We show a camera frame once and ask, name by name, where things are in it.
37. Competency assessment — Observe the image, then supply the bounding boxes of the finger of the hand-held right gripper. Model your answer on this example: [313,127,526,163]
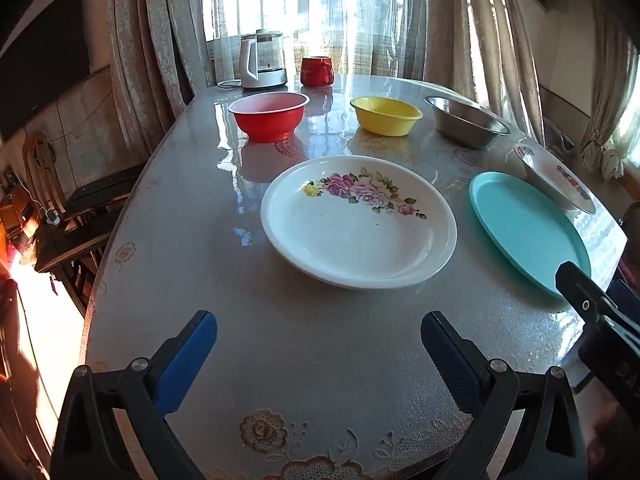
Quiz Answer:
[555,260,640,344]

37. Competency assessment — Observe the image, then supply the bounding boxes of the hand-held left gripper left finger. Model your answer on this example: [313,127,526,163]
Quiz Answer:
[50,310,218,480]

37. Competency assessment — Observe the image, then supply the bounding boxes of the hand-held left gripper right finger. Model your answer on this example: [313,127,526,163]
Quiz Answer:
[420,310,588,480]

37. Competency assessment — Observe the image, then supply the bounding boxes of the teal plastic plate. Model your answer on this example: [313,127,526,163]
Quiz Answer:
[468,171,592,300]

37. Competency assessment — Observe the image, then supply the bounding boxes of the large patterned plate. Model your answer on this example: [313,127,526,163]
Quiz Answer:
[513,142,598,216]

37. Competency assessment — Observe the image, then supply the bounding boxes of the white floral plate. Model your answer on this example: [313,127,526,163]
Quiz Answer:
[260,155,458,291]

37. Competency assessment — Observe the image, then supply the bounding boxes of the stainless steel bowl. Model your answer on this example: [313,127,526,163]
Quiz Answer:
[424,95,512,151]

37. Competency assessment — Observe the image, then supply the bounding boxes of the yellow plastic bowl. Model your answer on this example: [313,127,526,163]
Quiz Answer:
[350,96,424,137]

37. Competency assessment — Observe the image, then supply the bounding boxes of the red plastic bowl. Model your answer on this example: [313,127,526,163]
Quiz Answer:
[228,91,311,144]

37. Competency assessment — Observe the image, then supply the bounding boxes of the dark wooden chair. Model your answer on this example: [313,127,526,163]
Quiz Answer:
[34,165,146,316]

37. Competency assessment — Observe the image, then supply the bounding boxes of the tied beige curtain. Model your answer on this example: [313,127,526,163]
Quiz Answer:
[585,0,640,181]

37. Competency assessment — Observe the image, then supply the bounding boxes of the round-back wooden chair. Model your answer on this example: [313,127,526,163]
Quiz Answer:
[22,132,68,211]

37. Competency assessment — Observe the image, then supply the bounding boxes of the beige velvet curtain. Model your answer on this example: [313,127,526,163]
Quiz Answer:
[107,0,216,121]
[425,0,546,146]

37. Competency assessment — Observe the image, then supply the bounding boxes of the white glass electric kettle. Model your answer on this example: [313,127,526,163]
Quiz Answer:
[235,29,290,91]

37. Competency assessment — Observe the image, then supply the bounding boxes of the red mug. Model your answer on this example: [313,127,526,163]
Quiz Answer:
[300,56,335,87]

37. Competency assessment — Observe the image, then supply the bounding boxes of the sheer white curtain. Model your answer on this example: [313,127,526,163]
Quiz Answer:
[202,0,426,81]

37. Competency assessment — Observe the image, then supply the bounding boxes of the black wall television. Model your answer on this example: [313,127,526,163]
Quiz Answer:
[0,0,93,141]

